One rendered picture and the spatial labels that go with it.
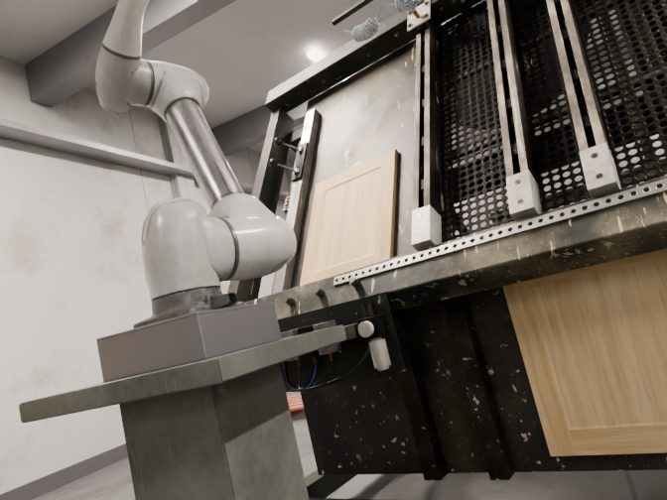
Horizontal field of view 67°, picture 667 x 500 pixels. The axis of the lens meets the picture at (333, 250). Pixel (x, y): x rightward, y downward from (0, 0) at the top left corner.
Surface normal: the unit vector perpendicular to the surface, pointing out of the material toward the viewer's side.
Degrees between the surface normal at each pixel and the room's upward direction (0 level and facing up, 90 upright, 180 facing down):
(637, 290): 90
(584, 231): 59
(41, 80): 90
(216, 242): 91
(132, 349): 90
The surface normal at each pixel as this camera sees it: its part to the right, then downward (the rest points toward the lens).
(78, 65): -0.42, -0.03
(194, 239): 0.60, -0.27
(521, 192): -0.61, -0.48
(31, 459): 0.88, -0.26
